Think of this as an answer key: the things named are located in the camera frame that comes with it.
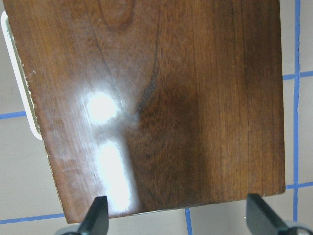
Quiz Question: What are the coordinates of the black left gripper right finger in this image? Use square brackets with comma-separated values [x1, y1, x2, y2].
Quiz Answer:
[246, 193, 290, 235]

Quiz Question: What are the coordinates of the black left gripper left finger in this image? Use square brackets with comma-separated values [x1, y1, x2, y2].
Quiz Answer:
[77, 196, 109, 235]

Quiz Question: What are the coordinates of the wooden drawer with white handle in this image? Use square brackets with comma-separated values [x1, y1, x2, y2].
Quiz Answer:
[0, 11, 42, 141]

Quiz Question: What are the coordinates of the dark wooden drawer cabinet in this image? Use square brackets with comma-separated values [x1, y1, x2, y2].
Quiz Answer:
[4, 0, 285, 223]

